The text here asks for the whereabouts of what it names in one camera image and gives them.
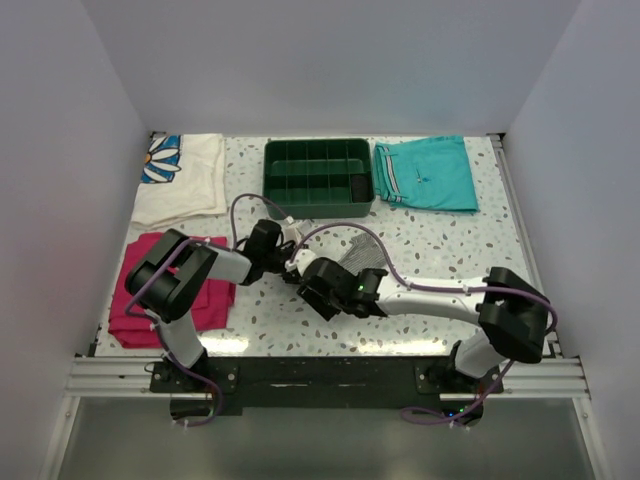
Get grey striped underwear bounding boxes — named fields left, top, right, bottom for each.
left=338, top=233, right=386, bottom=275

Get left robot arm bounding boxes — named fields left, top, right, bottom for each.
left=124, top=220, right=296, bottom=392

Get pink folded cloth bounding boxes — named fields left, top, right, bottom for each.
left=108, top=232, right=235, bottom=349

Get green divided plastic tray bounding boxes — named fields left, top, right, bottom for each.
left=262, top=138, right=375, bottom=219

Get cream daisy print shirt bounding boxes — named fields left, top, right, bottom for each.
left=131, top=132, right=227, bottom=228

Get black item in tray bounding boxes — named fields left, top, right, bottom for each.
left=350, top=174, right=370, bottom=203

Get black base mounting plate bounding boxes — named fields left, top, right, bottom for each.
left=147, top=354, right=504, bottom=419

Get teal folded shorts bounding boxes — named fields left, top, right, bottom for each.
left=373, top=136, right=479, bottom=214

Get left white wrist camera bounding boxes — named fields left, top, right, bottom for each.
left=282, top=220, right=311, bottom=244

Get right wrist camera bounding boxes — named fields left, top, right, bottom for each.
left=285, top=249, right=318, bottom=276

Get aluminium frame rail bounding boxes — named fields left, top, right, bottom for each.
left=487, top=131, right=591, bottom=401

